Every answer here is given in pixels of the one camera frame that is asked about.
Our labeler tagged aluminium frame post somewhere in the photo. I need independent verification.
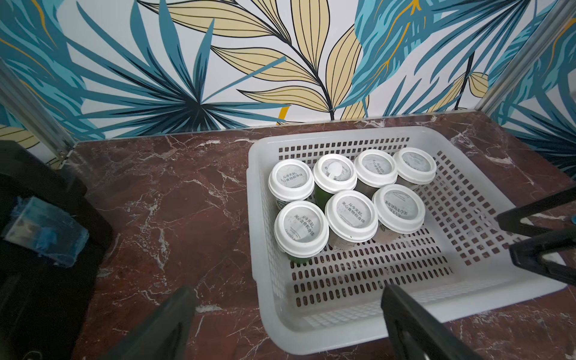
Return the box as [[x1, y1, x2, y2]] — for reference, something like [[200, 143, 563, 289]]
[[475, 0, 575, 115], [1, 59, 75, 160]]

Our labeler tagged black plastic toolbox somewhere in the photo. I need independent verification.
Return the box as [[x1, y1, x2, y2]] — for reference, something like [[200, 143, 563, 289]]
[[1, 140, 113, 359]]

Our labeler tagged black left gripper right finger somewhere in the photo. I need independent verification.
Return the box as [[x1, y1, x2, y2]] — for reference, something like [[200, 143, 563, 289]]
[[380, 284, 481, 359]]

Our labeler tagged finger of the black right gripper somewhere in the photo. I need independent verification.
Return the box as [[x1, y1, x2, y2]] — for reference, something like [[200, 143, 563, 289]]
[[509, 226, 576, 287], [496, 186, 575, 236]]

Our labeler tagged white lidded yogurt cup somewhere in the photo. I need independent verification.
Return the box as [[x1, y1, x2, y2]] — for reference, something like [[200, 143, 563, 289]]
[[393, 147, 437, 190], [372, 184, 426, 244], [354, 149, 398, 199], [268, 159, 314, 210], [273, 200, 329, 265], [313, 154, 358, 211], [325, 190, 378, 251]]

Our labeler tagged right aluminium frame post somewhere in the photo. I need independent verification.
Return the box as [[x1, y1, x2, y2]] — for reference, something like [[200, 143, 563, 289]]
[[475, 0, 575, 115]]

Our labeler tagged white plastic perforated basket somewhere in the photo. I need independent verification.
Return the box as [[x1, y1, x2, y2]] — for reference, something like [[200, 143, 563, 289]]
[[247, 126, 563, 355]]

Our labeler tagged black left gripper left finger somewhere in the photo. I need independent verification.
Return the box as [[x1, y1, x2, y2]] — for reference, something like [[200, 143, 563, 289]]
[[101, 286, 196, 359]]

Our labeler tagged left aluminium frame post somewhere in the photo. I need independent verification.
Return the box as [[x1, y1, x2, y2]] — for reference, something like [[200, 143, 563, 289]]
[[1, 59, 75, 160]]

